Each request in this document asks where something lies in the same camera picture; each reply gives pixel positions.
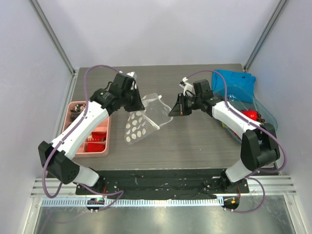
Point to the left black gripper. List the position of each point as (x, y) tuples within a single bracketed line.
[(139, 105)]

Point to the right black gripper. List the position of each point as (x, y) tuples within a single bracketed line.
[(182, 105)]

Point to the clear zip top bag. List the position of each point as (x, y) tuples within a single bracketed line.
[(141, 124)]

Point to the red apple toy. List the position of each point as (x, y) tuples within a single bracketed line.
[(252, 114)]

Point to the dark purple grape bunch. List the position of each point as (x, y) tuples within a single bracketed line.
[(260, 118)]

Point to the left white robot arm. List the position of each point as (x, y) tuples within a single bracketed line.
[(56, 156)]

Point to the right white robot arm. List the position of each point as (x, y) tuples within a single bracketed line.
[(258, 145)]

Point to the red toy teeth piece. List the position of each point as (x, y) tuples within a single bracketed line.
[(97, 137)]

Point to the pink compartment tray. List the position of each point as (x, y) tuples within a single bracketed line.
[(96, 120)]

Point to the blue transparent plastic container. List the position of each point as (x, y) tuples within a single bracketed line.
[(245, 102)]

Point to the blue folded cloth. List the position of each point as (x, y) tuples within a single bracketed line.
[(240, 85)]

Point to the red toy in tray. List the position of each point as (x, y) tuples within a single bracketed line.
[(92, 147)]

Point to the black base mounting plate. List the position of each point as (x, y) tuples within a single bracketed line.
[(180, 184)]

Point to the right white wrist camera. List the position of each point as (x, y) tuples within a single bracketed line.
[(186, 85)]

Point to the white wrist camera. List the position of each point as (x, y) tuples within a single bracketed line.
[(186, 85), (127, 81)]

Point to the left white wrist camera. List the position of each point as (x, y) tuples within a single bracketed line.
[(127, 81)]

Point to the white slotted cable duct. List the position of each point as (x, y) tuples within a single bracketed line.
[(92, 202)]

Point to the right aluminium frame post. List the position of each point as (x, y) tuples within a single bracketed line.
[(272, 21)]

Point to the aluminium frame post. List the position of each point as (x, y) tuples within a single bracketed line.
[(51, 34), (272, 21)]

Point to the left aluminium frame post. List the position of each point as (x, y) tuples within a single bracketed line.
[(51, 34)]

